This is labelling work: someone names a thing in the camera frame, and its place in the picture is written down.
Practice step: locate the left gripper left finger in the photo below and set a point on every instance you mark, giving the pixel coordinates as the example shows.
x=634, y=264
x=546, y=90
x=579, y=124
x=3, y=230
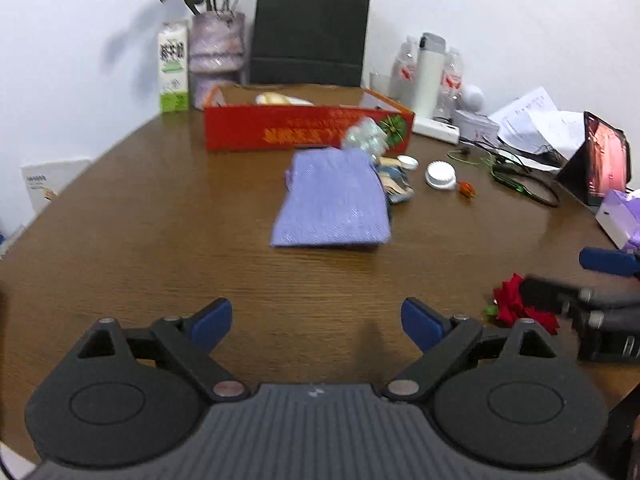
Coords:
x=123, y=396

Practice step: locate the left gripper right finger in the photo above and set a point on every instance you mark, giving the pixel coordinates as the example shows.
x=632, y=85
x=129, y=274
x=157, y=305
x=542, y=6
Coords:
x=505, y=396

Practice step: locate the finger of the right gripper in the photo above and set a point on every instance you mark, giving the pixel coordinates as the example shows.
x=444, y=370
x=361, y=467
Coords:
x=609, y=261
x=588, y=307

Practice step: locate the red fabric rose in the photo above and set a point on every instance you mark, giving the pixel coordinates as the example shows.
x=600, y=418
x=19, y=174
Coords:
x=508, y=307

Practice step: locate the blue snack packet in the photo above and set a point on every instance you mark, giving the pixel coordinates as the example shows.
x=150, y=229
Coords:
x=396, y=184

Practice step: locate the purple cloth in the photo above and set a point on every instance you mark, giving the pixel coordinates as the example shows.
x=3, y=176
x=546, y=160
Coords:
x=335, y=198

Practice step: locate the iridescent wrapper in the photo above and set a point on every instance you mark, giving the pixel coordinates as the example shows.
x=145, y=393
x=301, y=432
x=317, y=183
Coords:
x=367, y=136

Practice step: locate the yellow white plush toy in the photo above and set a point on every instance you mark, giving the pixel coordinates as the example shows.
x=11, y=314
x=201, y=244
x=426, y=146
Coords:
x=275, y=98

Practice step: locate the purple tissue box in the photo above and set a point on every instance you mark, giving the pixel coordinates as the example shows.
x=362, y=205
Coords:
x=619, y=217

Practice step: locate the tablet with stand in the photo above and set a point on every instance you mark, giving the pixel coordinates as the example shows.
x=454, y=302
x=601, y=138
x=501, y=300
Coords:
x=601, y=164

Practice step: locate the black neckband earphones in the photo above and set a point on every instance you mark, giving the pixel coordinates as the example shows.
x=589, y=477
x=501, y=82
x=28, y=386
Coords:
x=528, y=185

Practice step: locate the paper sheets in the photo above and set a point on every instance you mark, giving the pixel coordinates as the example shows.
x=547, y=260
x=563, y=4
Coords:
x=535, y=128

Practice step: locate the white round jar lid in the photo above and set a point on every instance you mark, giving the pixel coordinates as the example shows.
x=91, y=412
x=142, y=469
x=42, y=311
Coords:
x=440, y=175

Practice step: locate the white tin box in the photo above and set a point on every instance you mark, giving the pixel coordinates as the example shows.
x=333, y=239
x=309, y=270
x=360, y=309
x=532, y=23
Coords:
x=475, y=127

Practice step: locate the white power bank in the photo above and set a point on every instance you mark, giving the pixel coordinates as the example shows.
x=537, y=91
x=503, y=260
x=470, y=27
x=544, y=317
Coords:
x=440, y=131

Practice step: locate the white booklet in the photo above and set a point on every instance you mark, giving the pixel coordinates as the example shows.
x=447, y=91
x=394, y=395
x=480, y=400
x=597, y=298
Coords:
x=45, y=181

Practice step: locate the small white cap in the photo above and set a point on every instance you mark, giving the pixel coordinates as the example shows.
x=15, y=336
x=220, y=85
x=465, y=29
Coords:
x=407, y=162

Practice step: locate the white thermos bottle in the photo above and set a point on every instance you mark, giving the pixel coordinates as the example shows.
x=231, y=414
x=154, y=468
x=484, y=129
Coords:
x=428, y=73

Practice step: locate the red cardboard box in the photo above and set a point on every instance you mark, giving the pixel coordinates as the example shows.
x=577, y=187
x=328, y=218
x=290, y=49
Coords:
x=234, y=122

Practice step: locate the milk carton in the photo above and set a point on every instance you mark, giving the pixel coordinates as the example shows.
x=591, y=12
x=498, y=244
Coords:
x=173, y=70

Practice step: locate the purple marbled vase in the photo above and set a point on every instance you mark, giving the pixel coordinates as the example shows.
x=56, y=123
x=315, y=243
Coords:
x=216, y=52

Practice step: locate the black paper bag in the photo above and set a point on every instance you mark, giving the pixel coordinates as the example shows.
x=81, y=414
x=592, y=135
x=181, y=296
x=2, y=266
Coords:
x=309, y=42

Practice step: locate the white round camera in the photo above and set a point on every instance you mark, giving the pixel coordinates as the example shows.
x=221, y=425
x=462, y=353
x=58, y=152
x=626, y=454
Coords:
x=471, y=98

